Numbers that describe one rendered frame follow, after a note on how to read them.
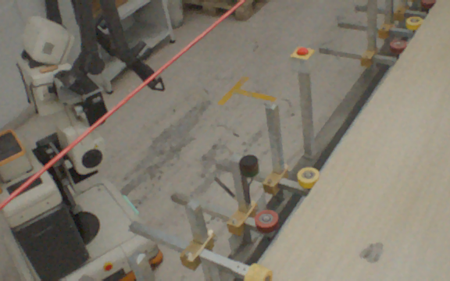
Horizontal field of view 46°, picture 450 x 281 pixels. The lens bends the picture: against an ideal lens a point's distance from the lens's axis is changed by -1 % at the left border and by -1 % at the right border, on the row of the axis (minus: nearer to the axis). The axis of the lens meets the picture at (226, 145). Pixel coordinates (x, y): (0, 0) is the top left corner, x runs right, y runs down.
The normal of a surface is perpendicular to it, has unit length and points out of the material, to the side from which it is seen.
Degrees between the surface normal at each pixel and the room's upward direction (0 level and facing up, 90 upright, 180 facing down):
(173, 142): 0
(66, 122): 90
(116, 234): 0
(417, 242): 0
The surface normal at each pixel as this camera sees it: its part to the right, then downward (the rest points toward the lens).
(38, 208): 0.56, 0.45
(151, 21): -0.53, 0.59
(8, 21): 0.84, 0.24
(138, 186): -0.15, -0.77
